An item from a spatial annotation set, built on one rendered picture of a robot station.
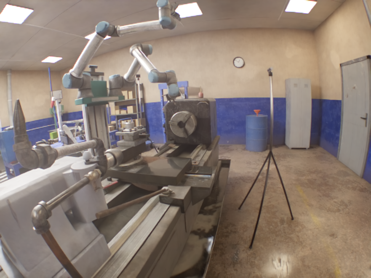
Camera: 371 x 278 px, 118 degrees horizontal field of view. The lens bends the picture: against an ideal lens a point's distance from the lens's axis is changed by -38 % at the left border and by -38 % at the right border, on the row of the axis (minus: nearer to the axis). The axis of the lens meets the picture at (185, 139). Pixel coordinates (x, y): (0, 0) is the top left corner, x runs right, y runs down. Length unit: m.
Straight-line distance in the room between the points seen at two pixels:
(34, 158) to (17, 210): 0.22
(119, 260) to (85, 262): 0.13
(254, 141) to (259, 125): 0.44
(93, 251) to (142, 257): 0.17
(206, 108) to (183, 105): 0.26
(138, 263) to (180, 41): 5.52
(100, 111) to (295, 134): 4.37
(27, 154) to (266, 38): 5.46
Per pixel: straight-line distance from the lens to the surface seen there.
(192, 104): 1.90
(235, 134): 5.24
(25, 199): 0.52
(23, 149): 0.32
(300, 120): 4.92
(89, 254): 0.60
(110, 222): 1.04
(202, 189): 0.96
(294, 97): 4.84
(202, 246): 1.26
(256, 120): 4.45
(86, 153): 0.62
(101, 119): 2.35
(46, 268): 0.55
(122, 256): 0.67
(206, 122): 1.88
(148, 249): 0.68
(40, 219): 0.37
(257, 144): 4.57
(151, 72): 1.43
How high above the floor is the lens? 1.32
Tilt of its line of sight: 12 degrees down
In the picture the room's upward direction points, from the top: 4 degrees counter-clockwise
